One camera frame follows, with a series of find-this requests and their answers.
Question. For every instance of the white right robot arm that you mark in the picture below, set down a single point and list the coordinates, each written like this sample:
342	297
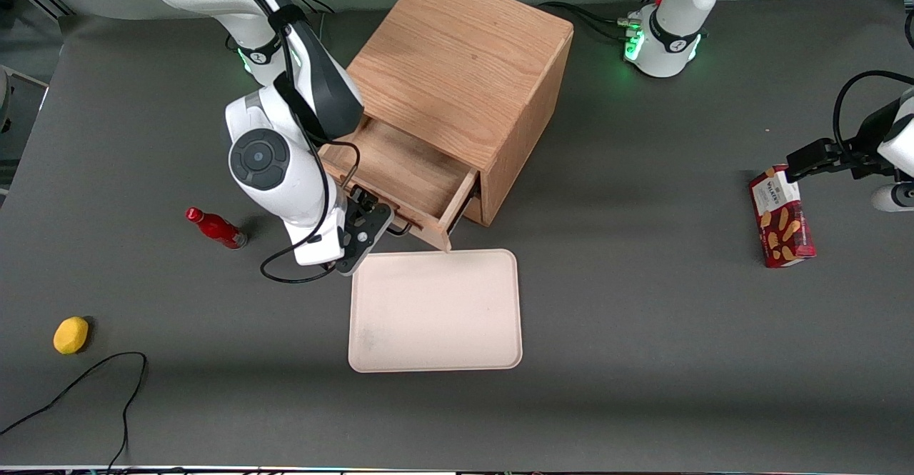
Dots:
285	189

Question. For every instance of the oak wooden drawer cabinet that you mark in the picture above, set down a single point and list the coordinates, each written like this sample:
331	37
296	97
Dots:
464	53

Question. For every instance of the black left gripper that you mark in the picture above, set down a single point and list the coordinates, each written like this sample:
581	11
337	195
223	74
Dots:
861	155

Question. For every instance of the yellow lemon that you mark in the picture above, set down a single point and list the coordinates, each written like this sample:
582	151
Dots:
71	336

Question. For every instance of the beige plastic tray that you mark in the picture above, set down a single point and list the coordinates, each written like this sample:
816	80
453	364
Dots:
435	311

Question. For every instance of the red Walkers cookie box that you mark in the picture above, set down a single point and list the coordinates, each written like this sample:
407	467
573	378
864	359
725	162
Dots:
784	225

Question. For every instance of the grey metal panel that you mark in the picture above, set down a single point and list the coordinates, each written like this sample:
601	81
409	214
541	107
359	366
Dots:
25	125

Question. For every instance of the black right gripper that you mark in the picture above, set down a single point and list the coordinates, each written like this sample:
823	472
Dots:
362	200

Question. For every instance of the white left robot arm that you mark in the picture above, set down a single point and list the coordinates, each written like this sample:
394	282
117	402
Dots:
671	53

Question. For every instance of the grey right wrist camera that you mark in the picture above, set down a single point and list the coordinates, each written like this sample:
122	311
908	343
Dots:
365	239

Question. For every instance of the red plastic bottle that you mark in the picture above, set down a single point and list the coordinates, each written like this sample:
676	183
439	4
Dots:
214	228

